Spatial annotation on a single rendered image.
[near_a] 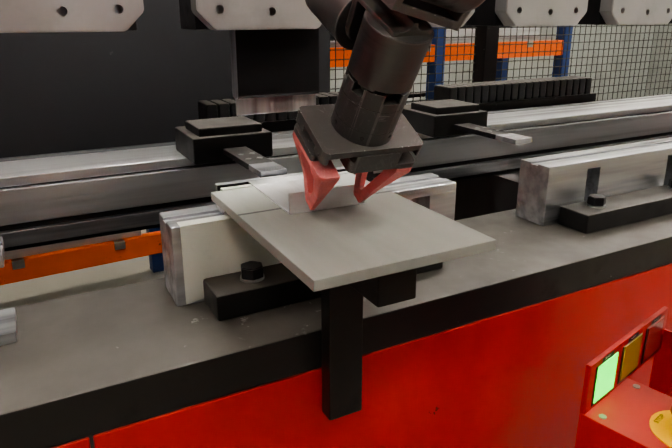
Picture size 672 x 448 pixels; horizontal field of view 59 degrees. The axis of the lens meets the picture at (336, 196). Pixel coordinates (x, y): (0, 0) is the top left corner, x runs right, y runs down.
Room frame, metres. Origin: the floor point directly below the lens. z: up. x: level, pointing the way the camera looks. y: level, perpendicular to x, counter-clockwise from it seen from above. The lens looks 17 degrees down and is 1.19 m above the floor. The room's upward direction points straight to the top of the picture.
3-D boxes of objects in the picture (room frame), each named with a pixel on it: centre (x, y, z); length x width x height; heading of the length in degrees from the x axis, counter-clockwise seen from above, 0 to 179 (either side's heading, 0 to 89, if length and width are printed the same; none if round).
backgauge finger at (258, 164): (0.83, 0.14, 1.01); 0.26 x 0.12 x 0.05; 28
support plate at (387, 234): (0.57, 0.00, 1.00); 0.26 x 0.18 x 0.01; 28
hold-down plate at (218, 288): (0.67, 0.01, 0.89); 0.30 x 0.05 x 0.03; 118
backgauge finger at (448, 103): (1.03, -0.23, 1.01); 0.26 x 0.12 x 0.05; 28
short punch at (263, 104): (0.70, 0.07, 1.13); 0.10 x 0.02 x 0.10; 118
